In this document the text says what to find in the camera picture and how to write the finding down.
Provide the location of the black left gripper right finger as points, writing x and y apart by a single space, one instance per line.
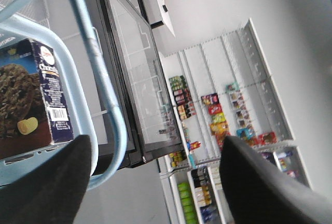
258 192

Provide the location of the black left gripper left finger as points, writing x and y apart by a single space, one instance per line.
53 192

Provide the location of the dark blue cookie box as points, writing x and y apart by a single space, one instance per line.
34 111

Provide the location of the white store shelving unit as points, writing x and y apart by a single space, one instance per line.
223 86

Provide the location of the white chest freezer far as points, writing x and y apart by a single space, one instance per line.
134 67

